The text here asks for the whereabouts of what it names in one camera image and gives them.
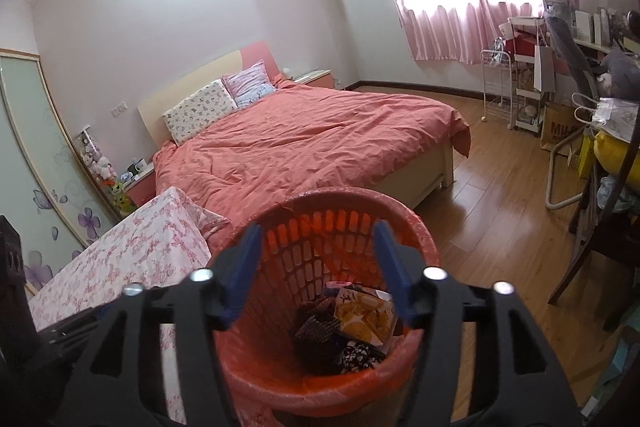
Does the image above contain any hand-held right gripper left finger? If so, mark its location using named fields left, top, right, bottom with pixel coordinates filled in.
left=55, top=223, right=264, bottom=427

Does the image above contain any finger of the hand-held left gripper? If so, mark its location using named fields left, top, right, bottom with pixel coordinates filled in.
left=36, top=307, right=111, bottom=350

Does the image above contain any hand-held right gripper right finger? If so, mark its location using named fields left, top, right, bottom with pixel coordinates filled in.
left=372, top=219, right=583, bottom=427

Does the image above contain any yellow snack bag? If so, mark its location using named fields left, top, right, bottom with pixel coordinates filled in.
left=332, top=285, right=401, bottom=348

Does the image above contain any black floral wrapper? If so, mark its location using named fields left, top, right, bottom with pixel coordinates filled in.
left=340, top=341, right=388, bottom=373

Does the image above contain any orange plastic basket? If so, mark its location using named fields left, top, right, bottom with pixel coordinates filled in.
left=210, top=187, right=441, bottom=425

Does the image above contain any pink floral tablecloth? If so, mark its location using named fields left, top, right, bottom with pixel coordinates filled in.
left=27, top=186, right=231, bottom=427

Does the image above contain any pink nightstand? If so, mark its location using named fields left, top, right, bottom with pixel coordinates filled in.
left=292, top=69, right=333, bottom=88
left=120, top=162, right=158, bottom=208

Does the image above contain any bed with coral duvet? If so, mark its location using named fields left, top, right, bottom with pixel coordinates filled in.
left=152, top=79, right=473, bottom=248

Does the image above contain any plush toy holder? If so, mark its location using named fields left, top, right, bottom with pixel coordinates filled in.
left=72, top=127, right=136, bottom=215

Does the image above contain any glass wardrobe with purple flowers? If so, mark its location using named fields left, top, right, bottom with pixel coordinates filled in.
left=0, top=49, right=118, bottom=288

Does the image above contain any white floral pillow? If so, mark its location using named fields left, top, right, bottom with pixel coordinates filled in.
left=162, top=79, right=240, bottom=145

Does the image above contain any pink striped pillow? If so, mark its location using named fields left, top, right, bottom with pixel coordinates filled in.
left=221, top=59, right=277, bottom=108

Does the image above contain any beige pink headboard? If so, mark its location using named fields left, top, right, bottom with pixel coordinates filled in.
left=136, top=39, right=281, bottom=145

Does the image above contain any dark wooden chair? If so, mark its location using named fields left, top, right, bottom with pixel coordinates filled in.
left=547, top=167, right=640, bottom=333

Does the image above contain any brown paper bag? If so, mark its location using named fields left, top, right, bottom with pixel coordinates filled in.
left=540, top=102, right=583, bottom=152

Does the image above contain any white rolling cart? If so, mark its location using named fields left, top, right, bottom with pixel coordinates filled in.
left=510, top=17, right=548, bottom=132

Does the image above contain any yellow cushion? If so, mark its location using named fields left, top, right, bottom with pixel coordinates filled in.
left=592, top=131, right=640, bottom=180

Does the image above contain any red box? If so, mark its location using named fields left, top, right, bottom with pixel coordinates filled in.
left=505, top=32, right=538, bottom=58

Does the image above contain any white gift bag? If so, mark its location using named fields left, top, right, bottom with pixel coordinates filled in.
left=571, top=92, right=640, bottom=142

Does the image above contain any grey office chair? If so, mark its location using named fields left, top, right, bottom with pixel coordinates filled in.
left=542, top=14, right=603, bottom=100

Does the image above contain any grey plush toy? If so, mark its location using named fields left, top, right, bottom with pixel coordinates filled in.
left=597, top=48, right=640, bottom=100

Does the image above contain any white metal tube frame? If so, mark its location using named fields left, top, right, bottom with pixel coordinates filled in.
left=546, top=139, right=588, bottom=211

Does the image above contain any white wire rack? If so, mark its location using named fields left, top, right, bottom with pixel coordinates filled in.
left=480, top=48, right=513, bottom=126

